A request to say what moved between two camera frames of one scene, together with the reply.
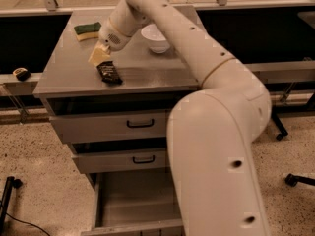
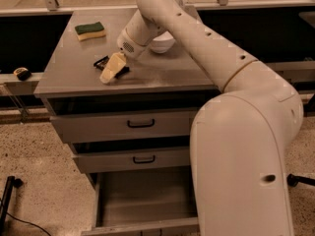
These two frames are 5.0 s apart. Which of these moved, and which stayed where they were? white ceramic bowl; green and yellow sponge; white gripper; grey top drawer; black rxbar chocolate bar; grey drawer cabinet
Moved: white gripper; black rxbar chocolate bar
Stayed: grey top drawer; grey drawer cabinet; white ceramic bowl; green and yellow sponge
